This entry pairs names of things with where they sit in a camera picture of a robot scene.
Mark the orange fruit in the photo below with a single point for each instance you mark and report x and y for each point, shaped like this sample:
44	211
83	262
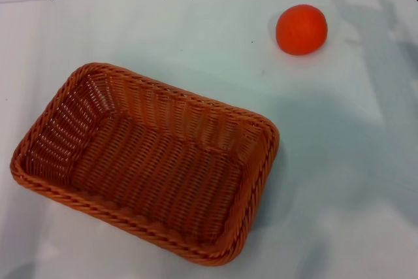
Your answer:
301	29

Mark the orange woven wicker basket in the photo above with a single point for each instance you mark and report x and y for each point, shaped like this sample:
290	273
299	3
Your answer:
156	168

